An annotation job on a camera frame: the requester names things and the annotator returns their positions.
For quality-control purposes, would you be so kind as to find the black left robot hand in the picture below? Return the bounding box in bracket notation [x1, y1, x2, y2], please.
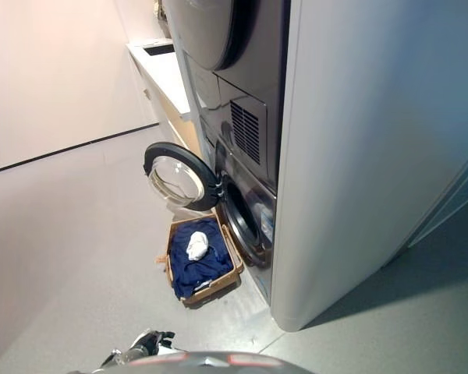
[146, 330, 176, 354]

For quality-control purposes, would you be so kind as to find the white garment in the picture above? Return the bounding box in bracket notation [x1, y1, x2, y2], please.
[186, 231, 211, 261]

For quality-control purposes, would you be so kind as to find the wicker laundry basket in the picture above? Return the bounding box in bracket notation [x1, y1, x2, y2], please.
[155, 213, 245, 309]

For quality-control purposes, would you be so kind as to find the grey washing machine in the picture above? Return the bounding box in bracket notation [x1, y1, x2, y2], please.
[214, 136, 278, 307]

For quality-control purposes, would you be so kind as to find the front-load washing machine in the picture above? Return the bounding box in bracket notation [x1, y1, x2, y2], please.
[161, 0, 293, 196]

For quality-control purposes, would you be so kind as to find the grey robot torso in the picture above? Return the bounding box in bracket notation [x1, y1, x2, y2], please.
[73, 350, 321, 374]

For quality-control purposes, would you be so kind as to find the navy blue garment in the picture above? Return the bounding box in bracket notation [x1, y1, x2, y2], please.
[169, 218, 235, 301]

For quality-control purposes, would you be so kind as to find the blue washer label sticker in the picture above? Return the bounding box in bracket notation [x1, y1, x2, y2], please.
[260, 202, 275, 238]

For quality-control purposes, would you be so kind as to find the round glass washer door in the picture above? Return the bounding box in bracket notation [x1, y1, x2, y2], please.
[143, 141, 223, 211]

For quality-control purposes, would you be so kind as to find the dryer vent grille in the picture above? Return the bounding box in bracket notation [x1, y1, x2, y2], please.
[229, 100, 261, 165]

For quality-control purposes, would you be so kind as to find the white counter cabinet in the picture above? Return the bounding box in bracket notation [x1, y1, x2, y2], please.
[126, 38, 200, 157]

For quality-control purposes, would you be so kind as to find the grey appliance side panel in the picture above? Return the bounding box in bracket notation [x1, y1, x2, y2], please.
[271, 0, 468, 332]

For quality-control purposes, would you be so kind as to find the dark counter sink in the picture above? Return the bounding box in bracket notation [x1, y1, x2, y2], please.
[142, 42, 176, 56]

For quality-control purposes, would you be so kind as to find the round dryer door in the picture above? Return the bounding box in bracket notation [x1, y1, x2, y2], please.
[165, 0, 253, 72]

